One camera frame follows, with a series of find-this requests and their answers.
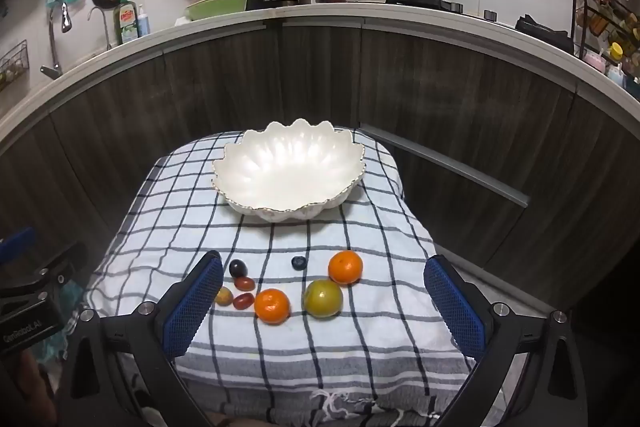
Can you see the green tangerine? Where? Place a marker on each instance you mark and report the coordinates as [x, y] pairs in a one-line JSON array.
[[323, 298]]

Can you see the red grape tomato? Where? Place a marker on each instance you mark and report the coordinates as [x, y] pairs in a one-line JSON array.
[[244, 283], [243, 301]]

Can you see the white blue checked cloth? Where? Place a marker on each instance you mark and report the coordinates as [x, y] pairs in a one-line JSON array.
[[325, 357]]

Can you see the blue pump bottle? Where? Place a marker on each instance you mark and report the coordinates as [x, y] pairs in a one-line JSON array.
[[143, 23]]

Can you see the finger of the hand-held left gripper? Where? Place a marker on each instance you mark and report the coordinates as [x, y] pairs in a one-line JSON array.
[[15, 243], [50, 274]]

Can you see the green plastic basin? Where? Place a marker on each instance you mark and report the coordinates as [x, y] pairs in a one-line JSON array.
[[215, 9]]

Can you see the black cloth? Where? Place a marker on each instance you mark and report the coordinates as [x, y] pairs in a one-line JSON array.
[[545, 32]]

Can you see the orange tangerine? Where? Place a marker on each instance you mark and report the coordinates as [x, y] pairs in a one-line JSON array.
[[272, 305], [345, 267]]

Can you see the white scalloped ceramic bowl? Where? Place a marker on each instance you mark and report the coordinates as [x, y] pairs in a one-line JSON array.
[[285, 172]]

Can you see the row of seasoning jars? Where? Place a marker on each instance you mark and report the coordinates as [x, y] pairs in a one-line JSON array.
[[617, 52]]

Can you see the steel kitchen faucet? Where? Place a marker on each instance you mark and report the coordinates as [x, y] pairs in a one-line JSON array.
[[52, 52]]

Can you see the teal cloth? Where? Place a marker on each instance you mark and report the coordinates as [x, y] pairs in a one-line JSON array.
[[74, 294]]

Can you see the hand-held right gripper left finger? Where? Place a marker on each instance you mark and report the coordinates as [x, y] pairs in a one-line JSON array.
[[195, 307]]

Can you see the green dish soap bottle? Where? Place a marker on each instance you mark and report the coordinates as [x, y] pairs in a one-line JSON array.
[[127, 19]]

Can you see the dark wood kitchen cabinet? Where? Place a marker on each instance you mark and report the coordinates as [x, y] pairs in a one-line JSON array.
[[150, 107]]

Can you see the grey metal cabinet rail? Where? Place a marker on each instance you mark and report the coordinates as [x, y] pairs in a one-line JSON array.
[[445, 163]]

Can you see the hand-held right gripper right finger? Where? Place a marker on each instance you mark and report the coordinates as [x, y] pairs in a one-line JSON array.
[[455, 312]]

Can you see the dark cherry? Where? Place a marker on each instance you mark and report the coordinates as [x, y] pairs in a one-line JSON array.
[[237, 267]]

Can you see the white kitchen countertop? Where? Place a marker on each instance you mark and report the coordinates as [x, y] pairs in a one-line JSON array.
[[300, 9]]

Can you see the blueberry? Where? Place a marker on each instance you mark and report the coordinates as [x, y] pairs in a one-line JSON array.
[[298, 262]]

